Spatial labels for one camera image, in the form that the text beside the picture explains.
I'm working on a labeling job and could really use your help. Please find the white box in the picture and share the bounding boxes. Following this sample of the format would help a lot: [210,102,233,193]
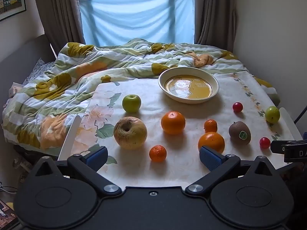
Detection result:
[8,81,24,98]

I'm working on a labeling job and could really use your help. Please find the small-patterned bedsheet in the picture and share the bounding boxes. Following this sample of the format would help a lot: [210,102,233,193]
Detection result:
[23,57,57,85]

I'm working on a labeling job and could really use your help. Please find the wall poster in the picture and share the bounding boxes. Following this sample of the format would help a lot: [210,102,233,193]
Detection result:
[0,0,27,21]

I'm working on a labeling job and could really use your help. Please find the wrinkled yellow apple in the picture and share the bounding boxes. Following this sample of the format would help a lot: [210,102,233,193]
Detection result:
[113,116,148,150]

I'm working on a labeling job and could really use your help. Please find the cream bowl with yellow inside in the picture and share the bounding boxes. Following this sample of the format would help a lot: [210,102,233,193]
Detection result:
[158,67,220,104]

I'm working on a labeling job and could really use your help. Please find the grey bed headboard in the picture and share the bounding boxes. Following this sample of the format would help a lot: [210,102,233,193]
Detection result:
[0,34,57,101]

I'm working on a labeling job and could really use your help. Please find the light blue window cloth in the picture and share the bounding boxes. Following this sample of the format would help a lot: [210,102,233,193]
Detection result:
[79,0,195,47]

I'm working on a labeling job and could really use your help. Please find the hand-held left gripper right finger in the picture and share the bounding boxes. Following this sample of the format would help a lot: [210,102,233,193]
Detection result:
[185,145,280,196]

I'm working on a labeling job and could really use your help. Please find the striped floral blanket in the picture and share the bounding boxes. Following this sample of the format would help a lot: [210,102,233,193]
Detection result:
[2,38,281,150]

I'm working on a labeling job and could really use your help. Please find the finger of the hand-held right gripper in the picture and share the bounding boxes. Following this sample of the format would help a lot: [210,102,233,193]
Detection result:
[271,140,287,154]

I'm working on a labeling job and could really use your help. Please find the large orange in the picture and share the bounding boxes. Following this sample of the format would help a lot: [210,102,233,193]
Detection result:
[161,111,186,135]
[198,132,225,160]

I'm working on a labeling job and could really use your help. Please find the small mandarin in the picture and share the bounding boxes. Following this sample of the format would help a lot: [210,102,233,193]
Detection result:
[149,145,167,163]
[204,119,218,134]

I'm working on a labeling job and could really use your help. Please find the green apple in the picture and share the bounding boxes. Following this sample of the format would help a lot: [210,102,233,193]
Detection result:
[122,94,142,113]

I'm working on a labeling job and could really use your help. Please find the black cable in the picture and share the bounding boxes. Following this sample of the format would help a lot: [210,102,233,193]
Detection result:
[294,109,307,125]

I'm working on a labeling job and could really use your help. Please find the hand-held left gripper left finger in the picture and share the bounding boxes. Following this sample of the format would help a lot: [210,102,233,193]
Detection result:
[29,146,122,196]

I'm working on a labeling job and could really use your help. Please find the floral tablecloth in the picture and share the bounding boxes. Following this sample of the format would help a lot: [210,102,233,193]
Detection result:
[58,72,303,190]

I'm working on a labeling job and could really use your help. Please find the grey-brown curtain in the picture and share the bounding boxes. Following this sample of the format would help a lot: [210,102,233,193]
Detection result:
[194,0,237,52]
[32,0,85,53]

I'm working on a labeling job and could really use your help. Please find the brown kiwi with green sticker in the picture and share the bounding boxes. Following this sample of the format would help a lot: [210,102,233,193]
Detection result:
[229,121,251,145]

